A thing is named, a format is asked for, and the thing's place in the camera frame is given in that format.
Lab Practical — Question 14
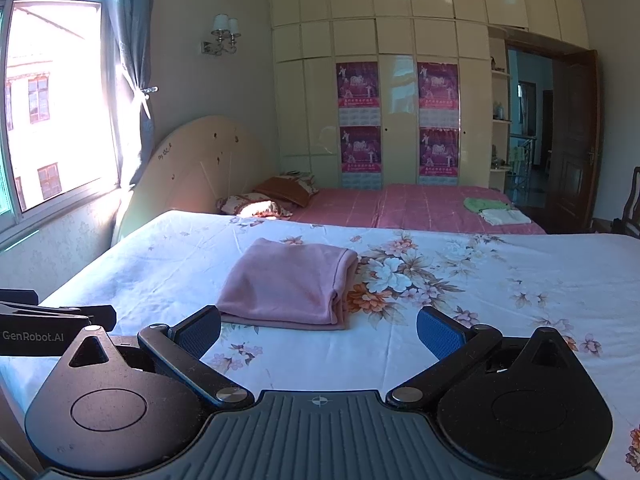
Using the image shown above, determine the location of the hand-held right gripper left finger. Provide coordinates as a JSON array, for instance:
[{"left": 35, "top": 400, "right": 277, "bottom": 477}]
[{"left": 57, "top": 305, "right": 256, "bottom": 408}]

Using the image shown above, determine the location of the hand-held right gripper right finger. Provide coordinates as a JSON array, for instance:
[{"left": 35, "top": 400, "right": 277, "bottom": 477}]
[{"left": 385, "top": 305, "right": 581, "bottom": 408}]

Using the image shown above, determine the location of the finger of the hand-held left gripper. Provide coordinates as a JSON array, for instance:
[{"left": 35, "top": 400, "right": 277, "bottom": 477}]
[{"left": 0, "top": 289, "right": 117, "bottom": 332}]

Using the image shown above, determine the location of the pink sweater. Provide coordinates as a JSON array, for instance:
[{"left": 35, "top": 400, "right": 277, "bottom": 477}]
[{"left": 216, "top": 237, "right": 360, "bottom": 332}]

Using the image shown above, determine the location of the floral white bedsheet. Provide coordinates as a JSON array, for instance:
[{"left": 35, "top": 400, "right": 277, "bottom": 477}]
[{"left": 0, "top": 210, "right": 640, "bottom": 480}]

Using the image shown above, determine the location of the pink checked bedspread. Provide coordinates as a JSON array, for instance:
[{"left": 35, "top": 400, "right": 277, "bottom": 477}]
[{"left": 290, "top": 183, "right": 548, "bottom": 236}]

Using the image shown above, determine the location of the white folded cloth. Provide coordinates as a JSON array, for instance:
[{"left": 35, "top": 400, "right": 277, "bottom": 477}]
[{"left": 480, "top": 208, "right": 532, "bottom": 227}]

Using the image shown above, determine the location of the green folded cloth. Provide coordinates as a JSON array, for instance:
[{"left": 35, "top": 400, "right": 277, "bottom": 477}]
[{"left": 463, "top": 196, "right": 512, "bottom": 212}]

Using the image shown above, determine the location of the floral pillow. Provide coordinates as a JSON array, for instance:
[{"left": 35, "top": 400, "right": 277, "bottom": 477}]
[
  {"left": 282, "top": 171, "right": 320, "bottom": 196},
  {"left": 216, "top": 195, "right": 293, "bottom": 220}
]

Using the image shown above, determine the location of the brown striped pillow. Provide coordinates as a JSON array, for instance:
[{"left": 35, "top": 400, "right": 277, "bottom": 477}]
[{"left": 254, "top": 176, "right": 313, "bottom": 208}]

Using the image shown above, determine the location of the cream headboard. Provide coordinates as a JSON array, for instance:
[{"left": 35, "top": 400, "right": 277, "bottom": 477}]
[{"left": 112, "top": 115, "right": 273, "bottom": 246}]

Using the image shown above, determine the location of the metal railing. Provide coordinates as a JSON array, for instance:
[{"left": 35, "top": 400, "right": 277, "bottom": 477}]
[{"left": 509, "top": 140, "right": 537, "bottom": 192}]

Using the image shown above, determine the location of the window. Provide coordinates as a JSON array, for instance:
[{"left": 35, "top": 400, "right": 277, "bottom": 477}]
[{"left": 0, "top": 0, "right": 123, "bottom": 226}]

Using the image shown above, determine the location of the brown wooden door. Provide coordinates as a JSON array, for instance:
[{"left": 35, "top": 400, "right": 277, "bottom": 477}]
[{"left": 547, "top": 50, "right": 601, "bottom": 233}]

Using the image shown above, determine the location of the wooden chair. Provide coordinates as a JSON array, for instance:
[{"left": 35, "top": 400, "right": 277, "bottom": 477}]
[{"left": 592, "top": 166, "right": 640, "bottom": 239}]

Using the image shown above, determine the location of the grey curtain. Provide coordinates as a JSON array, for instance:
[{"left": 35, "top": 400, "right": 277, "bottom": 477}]
[{"left": 105, "top": 0, "right": 158, "bottom": 191}]

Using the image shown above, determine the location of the cream wardrobe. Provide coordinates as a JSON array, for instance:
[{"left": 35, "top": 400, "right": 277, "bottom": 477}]
[{"left": 266, "top": 0, "right": 531, "bottom": 191}]

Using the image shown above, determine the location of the purple wall poster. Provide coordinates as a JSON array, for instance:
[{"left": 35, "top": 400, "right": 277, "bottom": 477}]
[
  {"left": 417, "top": 62, "right": 460, "bottom": 127},
  {"left": 336, "top": 61, "right": 380, "bottom": 126},
  {"left": 419, "top": 126, "right": 461, "bottom": 186},
  {"left": 340, "top": 125, "right": 383, "bottom": 190}
]

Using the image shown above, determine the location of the wall lamp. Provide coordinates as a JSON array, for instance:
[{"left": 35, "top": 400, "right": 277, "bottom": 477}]
[{"left": 201, "top": 13, "right": 242, "bottom": 56}]

